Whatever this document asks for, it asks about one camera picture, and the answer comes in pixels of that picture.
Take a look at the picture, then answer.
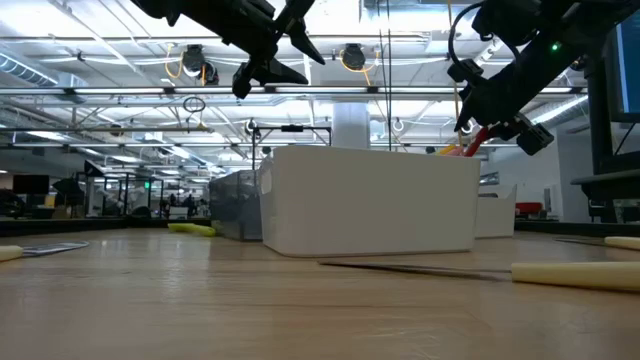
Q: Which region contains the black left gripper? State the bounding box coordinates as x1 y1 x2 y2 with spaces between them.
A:
132 0 326 100

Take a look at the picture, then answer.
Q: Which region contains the large white plastic bin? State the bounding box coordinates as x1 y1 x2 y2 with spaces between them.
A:
258 144 482 259

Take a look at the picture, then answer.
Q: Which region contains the red sofa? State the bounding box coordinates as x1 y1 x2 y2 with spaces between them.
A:
514 201 545 217

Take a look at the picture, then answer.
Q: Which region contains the black aluminium table frame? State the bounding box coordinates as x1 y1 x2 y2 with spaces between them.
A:
0 215 640 239

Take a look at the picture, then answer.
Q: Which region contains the black camera rig frame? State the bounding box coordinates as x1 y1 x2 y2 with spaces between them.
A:
251 124 332 171

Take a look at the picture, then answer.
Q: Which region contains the grey translucent plastic bin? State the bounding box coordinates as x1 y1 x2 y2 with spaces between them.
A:
208 169 264 243

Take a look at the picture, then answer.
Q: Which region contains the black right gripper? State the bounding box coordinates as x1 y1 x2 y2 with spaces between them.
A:
457 29 581 156

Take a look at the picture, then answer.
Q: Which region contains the small white plastic bin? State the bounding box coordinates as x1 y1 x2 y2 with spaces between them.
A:
474 183 519 240

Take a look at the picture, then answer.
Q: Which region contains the grey side desk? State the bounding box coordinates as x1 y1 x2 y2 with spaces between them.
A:
569 168 640 224

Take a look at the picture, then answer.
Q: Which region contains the black ceiling cable reel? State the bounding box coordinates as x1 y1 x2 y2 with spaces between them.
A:
339 43 377 86
180 43 220 87

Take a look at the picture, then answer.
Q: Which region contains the black computer monitor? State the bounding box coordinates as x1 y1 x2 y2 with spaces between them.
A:
602 9 640 126

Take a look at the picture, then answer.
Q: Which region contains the red silicone spoon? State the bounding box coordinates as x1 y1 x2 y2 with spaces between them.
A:
462 127 490 157

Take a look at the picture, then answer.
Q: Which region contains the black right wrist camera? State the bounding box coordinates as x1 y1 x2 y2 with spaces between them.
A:
447 57 489 85

